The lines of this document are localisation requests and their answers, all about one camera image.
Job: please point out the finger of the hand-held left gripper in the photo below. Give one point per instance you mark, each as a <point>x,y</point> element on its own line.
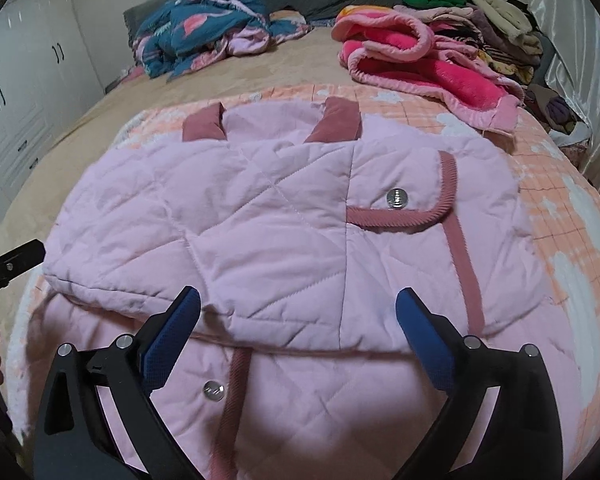
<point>15,262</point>

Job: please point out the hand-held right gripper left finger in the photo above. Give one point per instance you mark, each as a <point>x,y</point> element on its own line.
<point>172,330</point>

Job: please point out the patterned pillow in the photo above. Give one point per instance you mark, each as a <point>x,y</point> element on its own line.
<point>325,22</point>

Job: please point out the white wardrobe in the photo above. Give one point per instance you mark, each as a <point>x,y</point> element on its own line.
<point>30,85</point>

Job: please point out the orange plaid bear blanket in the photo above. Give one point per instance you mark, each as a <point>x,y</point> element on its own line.
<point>555,200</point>

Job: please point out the teal flamingo print quilt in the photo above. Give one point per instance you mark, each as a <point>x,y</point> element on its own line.
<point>195,25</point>

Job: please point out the pink fleece blanket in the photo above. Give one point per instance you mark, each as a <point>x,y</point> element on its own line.
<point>455,80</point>

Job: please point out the pile of folded clothes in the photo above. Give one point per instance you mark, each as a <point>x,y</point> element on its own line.
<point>490,35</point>

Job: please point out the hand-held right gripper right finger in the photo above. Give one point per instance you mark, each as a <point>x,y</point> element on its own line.
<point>425,335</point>

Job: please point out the pink quilted jacket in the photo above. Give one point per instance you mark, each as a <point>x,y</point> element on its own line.
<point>280,235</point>

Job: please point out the shiny cream curtain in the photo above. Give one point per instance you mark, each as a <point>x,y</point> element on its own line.
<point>595,85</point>

